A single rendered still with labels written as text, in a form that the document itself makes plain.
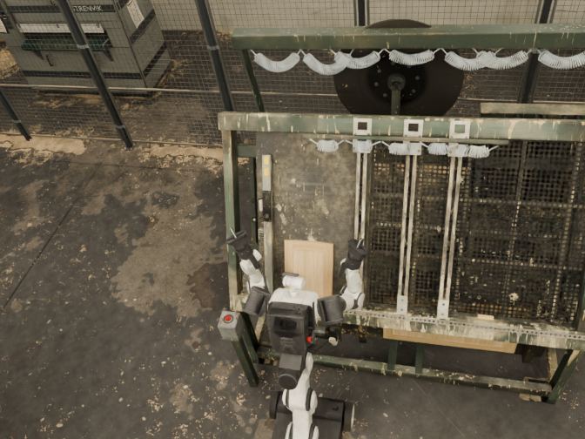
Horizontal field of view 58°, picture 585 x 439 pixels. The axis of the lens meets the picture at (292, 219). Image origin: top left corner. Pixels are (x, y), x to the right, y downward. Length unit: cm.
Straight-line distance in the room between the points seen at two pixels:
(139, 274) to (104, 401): 121
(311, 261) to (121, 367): 201
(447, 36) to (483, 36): 19
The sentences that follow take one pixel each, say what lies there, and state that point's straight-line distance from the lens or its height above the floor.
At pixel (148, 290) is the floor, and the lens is 502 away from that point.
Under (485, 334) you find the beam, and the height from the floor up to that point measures 83.
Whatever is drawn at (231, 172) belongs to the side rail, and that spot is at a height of 163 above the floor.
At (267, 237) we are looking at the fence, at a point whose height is 127.
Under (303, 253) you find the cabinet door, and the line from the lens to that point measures 337.
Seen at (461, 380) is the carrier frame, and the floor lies 18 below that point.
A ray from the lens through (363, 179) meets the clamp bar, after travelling 311.
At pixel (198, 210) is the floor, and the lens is 550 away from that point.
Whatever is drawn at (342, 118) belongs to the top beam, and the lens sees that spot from 303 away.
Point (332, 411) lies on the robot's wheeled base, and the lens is 388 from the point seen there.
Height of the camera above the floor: 379
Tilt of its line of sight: 47 degrees down
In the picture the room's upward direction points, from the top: 11 degrees counter-clockwise
